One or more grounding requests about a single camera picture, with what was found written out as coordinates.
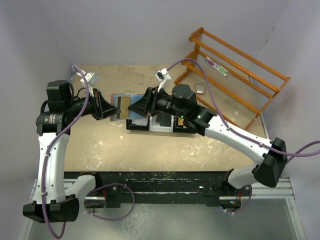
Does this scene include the white bin with black cards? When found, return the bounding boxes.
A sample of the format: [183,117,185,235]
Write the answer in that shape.
[149,114,174,133]

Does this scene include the orange wooden rack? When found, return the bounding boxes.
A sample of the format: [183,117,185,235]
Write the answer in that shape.
[175,27,291,132]

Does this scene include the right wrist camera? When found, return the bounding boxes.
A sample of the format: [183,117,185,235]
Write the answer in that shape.
[155,68,172,93]

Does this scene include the silver cards pile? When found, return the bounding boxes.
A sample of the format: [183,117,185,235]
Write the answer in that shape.
[131,119,148,126]

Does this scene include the purple cable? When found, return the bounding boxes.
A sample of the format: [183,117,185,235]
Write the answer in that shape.
[41,64,137,240]
[166,57,320,216]

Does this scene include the markers on rack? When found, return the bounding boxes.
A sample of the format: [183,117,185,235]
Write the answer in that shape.
[205,56,228,78]

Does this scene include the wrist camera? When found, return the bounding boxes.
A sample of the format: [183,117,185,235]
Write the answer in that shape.
[155,68,172,93]
[82,71,100,97]

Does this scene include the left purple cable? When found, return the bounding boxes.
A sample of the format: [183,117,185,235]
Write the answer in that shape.
[41,64,137,240]

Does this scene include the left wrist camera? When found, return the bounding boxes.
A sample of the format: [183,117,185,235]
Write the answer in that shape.
[82,71,100,97]

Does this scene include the black cards pile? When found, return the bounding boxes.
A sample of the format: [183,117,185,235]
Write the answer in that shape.
[156,113,172,127]

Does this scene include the black bin with silver cards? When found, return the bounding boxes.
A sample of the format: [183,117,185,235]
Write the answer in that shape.
[126,118,150,131]

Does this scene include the gold credit card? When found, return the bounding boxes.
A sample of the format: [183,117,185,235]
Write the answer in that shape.
[116,96,131,120]

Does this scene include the black bin with gold cards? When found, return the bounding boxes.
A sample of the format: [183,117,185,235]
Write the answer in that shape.
[172,116,196,134]

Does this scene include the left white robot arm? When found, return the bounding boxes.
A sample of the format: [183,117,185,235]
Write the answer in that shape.
[22,80,120,223]

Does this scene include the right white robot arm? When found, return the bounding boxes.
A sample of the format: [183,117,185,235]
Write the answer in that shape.
[128,84,288,196]

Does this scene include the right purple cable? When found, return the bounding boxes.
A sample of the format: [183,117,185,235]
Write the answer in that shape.
[166,57,320,216]

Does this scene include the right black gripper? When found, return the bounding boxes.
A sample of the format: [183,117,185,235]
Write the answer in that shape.
[128,86,186,120]

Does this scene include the gold cards pile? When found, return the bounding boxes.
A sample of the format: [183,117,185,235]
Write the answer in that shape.
[176,117,185,128]

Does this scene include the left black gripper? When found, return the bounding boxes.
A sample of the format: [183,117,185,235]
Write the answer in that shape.
[65,88,121,121]

